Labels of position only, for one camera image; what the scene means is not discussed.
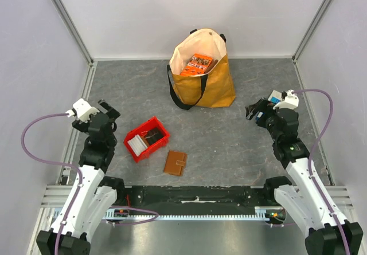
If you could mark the brown leather card holder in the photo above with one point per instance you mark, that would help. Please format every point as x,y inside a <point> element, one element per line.
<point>175,163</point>

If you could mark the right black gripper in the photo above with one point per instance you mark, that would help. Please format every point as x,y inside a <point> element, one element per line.
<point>262,110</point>

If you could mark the white card stack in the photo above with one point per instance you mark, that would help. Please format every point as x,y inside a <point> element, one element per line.
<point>137,144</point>

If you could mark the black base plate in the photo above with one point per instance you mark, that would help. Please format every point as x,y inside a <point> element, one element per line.
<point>195,200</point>

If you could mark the orange snack box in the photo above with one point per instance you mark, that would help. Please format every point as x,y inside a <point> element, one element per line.
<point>197,65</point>

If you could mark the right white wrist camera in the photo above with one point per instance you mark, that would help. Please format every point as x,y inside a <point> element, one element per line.
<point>287,99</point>

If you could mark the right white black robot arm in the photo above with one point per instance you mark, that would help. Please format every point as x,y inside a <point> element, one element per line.
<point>325,228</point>

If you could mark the white slotted cable duct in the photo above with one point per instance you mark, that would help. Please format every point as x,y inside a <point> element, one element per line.
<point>259,215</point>

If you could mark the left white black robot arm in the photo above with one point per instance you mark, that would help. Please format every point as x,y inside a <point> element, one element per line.
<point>90,196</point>

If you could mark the dark card stack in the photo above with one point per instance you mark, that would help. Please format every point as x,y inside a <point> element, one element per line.
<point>152,136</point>

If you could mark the yellow tote bag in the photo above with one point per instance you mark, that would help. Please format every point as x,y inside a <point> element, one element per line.
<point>214,87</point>

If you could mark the blue white box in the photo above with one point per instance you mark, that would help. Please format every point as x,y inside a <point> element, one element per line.
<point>275,97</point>

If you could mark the red plastic bin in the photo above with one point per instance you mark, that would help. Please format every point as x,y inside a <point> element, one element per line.
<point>141,130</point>

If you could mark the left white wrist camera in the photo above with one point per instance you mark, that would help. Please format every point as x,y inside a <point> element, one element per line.
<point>82,110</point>

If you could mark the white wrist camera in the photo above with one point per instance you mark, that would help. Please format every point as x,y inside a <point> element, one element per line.
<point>287,99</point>
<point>82,110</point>

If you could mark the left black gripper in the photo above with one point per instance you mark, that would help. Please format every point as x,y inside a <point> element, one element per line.
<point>112,114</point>

